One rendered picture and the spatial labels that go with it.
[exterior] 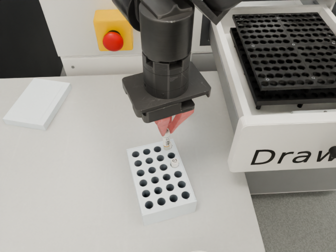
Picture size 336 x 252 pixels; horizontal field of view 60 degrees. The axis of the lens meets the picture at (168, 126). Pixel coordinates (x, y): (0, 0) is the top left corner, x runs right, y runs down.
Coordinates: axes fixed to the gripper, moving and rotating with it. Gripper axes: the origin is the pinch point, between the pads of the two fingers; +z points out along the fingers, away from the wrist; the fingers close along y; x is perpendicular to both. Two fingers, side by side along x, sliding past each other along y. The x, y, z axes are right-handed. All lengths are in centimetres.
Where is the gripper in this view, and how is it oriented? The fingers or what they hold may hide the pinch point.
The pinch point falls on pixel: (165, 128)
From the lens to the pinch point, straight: 44.5
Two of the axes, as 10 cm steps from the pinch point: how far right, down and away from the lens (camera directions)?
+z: -0.1, 6.4, 7.7
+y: -9.2, 2.9, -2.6
